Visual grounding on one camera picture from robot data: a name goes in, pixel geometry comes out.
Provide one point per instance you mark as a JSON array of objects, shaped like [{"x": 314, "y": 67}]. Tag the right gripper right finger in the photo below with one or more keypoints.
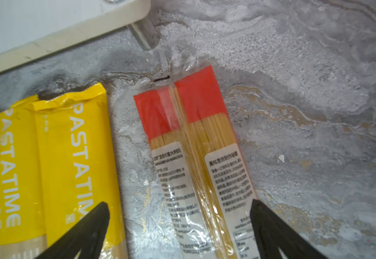
[{"x": 275, "y": 239}]

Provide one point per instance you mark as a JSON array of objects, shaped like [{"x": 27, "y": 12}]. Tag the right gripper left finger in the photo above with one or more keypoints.
[{"x": 85, "y": 239}]

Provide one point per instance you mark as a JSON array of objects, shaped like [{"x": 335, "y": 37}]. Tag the red clear spaghetti pack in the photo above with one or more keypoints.
[{"x": 205, "y": 181}]

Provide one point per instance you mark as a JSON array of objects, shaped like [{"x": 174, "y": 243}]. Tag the right yellow Pastatime spaghetti pack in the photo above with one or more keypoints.
[{"x": 77, "y": 165}]

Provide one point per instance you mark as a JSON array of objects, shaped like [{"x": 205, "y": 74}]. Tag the yellow pastatime spaghetti pack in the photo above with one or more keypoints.
[
  {"x": 22, "y": 230},
  {"x": 77, "y": 165}
]

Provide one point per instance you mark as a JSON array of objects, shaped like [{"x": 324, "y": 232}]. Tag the middle yellow Pastatime spaghetti pack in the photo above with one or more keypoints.
[{"x": 22, "y": 230}]

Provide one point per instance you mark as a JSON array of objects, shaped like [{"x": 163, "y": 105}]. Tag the white two-tier shelf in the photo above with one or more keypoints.
[{"x": 30, "y": 30}]

